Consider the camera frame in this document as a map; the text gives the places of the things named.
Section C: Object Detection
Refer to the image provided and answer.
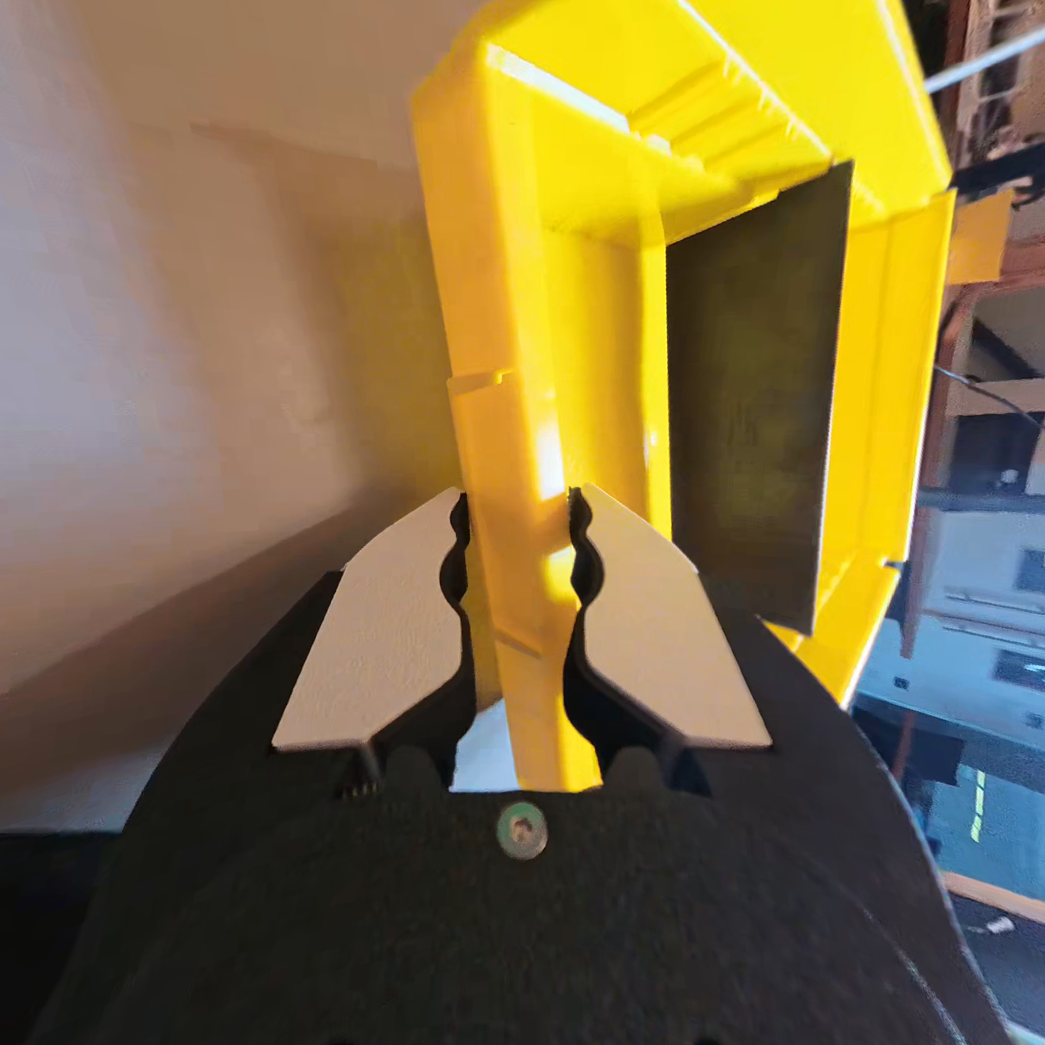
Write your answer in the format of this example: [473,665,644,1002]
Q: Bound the yellow cardboard tray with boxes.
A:
[952,193,1017,292]

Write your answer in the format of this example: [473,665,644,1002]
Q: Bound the yellow plastic bin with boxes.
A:
[409,1,956,793]

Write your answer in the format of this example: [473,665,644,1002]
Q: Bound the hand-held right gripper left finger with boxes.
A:
[273,487,475,755]

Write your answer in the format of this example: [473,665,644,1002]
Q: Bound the black bin divider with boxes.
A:
[667,161,855,638]

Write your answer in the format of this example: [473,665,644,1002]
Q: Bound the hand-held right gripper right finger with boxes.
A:
[564,484,772,755]

